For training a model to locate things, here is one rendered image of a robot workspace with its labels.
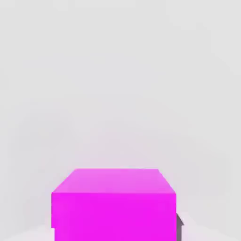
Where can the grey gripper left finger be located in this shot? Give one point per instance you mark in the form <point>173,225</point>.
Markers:
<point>49,235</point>

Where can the small magenta cube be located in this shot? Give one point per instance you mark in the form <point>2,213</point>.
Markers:
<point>114,210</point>

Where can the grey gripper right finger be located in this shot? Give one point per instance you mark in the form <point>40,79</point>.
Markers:
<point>179,228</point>

